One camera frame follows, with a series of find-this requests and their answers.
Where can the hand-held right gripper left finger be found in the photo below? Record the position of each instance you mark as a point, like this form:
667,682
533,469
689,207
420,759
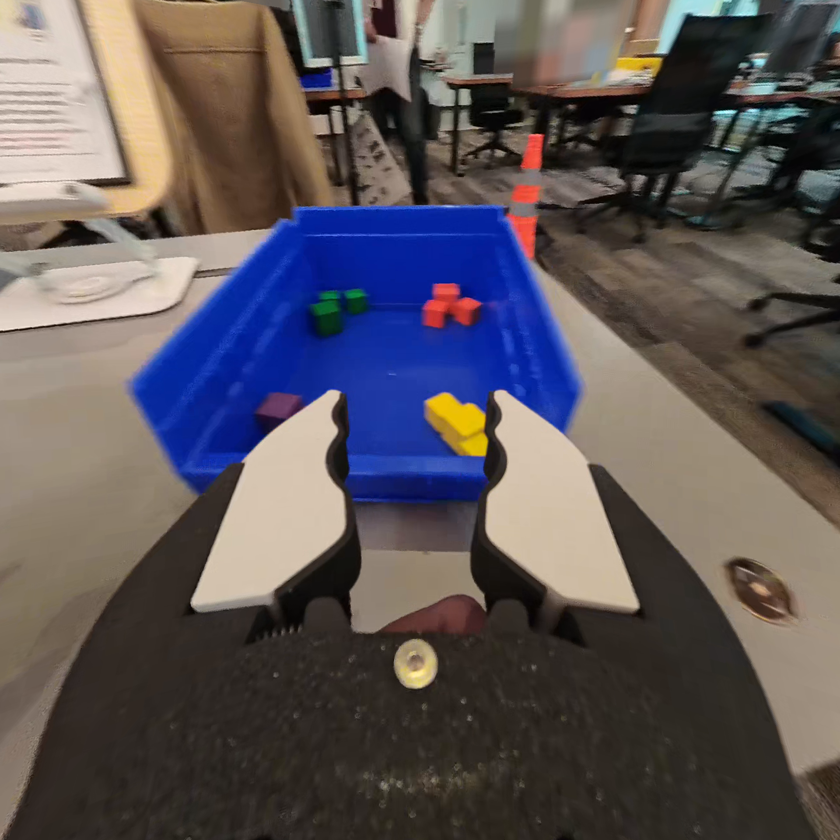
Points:
275,518

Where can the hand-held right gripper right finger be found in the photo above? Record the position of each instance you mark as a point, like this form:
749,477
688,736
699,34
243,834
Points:
558,525

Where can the purple wooden cube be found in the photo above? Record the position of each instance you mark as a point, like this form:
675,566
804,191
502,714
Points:
277,408

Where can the blue plastic bin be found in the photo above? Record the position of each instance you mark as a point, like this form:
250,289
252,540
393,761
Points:
394,367

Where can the green wooden cube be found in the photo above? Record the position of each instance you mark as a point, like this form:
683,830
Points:
330,296
326,319
355,301

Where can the metal table grommet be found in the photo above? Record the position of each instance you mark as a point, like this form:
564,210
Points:
761,590

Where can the black office chair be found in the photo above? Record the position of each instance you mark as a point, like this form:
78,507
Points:
489,98
682,98
800,308

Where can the orange traffic cone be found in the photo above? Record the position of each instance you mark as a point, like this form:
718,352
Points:
526,197

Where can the instruction sheet on stand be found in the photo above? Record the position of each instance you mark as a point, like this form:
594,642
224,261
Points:
138,131

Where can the brown wooden desk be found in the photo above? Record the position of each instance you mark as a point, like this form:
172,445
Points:
590,92

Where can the small blue bin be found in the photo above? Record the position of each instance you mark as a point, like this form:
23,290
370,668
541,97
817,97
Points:
316,79

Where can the yellow bin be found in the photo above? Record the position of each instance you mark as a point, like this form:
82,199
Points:
640,64

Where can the printed instruction sheet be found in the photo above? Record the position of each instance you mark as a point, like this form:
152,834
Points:
46,98

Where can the framed screen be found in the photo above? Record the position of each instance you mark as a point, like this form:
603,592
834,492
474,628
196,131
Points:
325,29

